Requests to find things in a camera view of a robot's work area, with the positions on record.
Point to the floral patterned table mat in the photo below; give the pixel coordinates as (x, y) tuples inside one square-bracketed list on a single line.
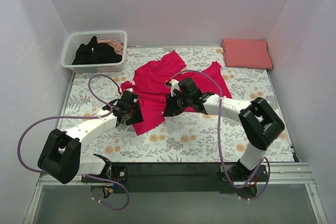
[(189, 137)]

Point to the white plastic laundry basket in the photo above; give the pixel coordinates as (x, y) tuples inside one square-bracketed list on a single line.
[(76, 39)]

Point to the folded salmon t shirt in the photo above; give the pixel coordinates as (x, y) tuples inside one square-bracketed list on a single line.
[(246, 53)]

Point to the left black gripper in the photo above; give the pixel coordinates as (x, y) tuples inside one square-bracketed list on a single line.
[(135, 114)]

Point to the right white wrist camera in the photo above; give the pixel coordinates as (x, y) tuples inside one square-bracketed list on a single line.
[(174, 87)]

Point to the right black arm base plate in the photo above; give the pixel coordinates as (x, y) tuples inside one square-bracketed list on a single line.
[(241, 174)]

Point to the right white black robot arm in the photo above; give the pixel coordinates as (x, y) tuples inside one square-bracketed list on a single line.
[(260, 122)]

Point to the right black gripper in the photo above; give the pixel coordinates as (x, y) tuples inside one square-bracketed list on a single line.
[(169, 107)]

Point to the light pink t shirt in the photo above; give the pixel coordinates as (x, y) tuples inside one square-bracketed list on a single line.
[(116, 45)]

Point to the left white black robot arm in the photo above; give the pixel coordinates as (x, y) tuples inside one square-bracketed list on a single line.
[(61, 156)]

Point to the magenta t shirt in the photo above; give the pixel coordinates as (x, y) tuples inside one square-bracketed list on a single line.
[(149, 83)]

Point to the aluminium frame rail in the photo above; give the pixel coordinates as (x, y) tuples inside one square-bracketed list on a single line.
[(181, 193)]

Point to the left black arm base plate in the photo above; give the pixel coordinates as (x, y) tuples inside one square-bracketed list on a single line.
[(114, 173)]

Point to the black t shirt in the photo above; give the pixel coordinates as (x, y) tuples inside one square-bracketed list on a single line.
[(94, 53)]

